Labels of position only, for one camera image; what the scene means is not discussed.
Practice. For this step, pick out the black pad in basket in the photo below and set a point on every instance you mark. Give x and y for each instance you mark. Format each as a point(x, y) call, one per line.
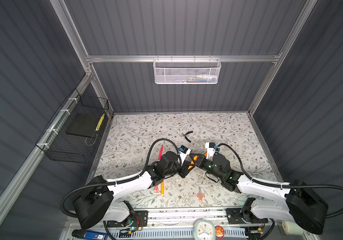
point(83, 125)

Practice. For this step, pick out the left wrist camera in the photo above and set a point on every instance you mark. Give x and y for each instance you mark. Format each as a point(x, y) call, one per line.
point(183, 153)

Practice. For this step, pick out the black handled pliers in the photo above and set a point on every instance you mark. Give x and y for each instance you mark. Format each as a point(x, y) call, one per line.
point(185, 136)

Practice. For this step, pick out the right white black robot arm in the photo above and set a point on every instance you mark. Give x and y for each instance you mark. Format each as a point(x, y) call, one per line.
point(301, 206)

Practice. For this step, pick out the red round badge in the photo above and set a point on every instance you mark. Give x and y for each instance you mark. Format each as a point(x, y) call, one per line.
point(219, 232)

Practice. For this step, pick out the white tape roll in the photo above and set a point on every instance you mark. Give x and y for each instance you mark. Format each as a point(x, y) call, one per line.
point(290, 228)

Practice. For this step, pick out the pink highlighter upper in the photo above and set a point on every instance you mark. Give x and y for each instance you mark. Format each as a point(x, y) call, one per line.
point(160, 153)

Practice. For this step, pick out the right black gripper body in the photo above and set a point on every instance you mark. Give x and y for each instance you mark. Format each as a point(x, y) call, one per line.
point(207, 165)

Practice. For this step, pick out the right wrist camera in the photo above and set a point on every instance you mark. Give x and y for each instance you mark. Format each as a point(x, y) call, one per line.
point(211, 150)

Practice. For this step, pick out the white analog clock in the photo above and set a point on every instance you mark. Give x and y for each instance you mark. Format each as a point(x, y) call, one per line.
point(203, 230)

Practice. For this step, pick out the black wire mesh basket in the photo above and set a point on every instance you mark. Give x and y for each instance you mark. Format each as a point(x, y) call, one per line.
point(61, 147)

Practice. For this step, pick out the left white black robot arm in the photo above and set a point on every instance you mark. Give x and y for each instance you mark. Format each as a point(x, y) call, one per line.
point(101, 203)

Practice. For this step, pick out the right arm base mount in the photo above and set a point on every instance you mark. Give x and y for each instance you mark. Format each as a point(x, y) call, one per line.
point(239, 216)

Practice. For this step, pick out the white wire mesh basket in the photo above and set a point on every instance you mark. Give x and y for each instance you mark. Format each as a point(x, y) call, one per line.
point(186, 71)

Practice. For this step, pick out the orange highlighter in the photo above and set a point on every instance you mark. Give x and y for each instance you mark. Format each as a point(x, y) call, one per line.
point(192, 163)
point(162, 188)

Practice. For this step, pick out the blue black device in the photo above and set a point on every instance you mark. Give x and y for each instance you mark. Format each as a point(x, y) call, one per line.
point(88, 235)

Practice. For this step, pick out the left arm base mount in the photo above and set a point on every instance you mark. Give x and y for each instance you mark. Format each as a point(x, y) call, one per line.
point(136, 219)

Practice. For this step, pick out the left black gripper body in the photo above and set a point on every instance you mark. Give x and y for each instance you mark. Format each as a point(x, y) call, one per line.
point(175, 170)

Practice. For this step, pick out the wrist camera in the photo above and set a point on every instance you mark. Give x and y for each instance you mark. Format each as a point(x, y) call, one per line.
point(183, 153)
point(211, 150)

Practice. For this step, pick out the yellow highlighter in basket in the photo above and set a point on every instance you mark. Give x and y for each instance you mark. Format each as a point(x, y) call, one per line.
point(98, 126)

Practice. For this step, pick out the translucent pink cap front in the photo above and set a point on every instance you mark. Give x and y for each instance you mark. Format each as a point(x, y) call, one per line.
point(200, 195)

